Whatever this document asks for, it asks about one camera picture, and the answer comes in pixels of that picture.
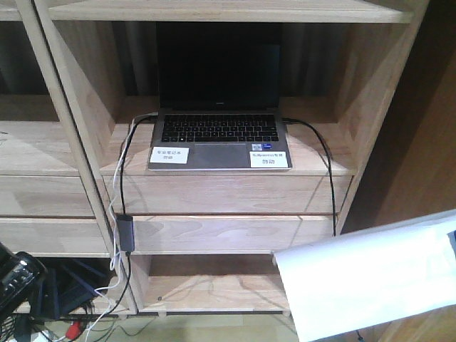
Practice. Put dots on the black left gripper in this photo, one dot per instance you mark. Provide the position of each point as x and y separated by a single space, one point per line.
20 273

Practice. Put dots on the white paper sheet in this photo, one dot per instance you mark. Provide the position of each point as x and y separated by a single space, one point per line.
372 276

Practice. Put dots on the grey usb adapter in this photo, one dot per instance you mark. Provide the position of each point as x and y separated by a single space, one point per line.
125 225

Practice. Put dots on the white label left palmrest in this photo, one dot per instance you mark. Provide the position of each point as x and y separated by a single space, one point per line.
169 155

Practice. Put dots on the white label palmrest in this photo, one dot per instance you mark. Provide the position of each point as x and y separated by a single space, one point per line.
169 155
268 159

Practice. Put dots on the light wooden shelf unit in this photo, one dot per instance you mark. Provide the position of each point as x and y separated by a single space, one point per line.
204 240

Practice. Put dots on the white label right palmrest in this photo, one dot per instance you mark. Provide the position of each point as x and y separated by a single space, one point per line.
268 159

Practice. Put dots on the silver laptop black keyboard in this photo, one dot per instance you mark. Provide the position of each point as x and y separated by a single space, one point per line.
219 93

